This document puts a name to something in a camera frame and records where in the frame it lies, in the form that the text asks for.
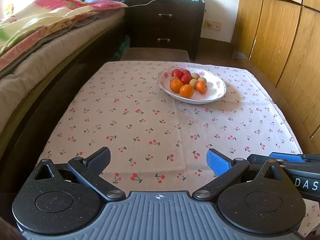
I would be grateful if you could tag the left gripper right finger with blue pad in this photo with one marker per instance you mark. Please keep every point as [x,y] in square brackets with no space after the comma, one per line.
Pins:
[257,200]

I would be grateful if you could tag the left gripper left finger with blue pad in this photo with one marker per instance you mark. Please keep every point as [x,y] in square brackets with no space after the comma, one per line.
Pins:
[58,199]

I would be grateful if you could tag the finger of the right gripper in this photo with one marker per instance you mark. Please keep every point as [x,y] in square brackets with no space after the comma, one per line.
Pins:
[297,158]
[261,159]

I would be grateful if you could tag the orange mandarin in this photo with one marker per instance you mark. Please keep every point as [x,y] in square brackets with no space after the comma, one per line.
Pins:
[201,87]
[186,91]
[175,85]

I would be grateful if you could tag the brown longan small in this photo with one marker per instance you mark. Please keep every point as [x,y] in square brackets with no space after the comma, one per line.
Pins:
[193,83]

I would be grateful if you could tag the red tomato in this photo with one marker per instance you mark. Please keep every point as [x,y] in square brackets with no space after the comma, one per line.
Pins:
[185,79]
[186,72]
[177,73]

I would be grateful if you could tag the white floral plate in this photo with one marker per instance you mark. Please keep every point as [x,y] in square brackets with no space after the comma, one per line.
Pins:
[216,87]

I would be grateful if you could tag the cherry print tablecloth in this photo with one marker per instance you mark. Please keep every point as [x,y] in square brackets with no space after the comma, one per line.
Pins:
[159,144]

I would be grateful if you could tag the bed with beige mattress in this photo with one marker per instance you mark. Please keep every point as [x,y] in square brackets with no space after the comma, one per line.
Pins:
[23,83]

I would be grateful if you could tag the wooden wardrobe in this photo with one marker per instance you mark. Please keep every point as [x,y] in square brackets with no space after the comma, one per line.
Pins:
[281,38]

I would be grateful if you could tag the dark wooden stool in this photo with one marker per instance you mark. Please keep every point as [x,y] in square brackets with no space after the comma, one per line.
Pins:
[155,54]

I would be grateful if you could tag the dark wooden nightstand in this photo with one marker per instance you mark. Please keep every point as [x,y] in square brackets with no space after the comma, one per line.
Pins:
[172,24]

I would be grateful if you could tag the green plastic bag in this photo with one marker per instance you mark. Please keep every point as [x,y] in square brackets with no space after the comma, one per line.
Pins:
[122,49]

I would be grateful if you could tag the floral pink quilt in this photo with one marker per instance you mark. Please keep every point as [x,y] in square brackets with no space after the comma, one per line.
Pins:
[41,18]

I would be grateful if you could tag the wall power socket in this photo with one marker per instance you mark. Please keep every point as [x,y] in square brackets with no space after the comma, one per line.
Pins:
[212,25]

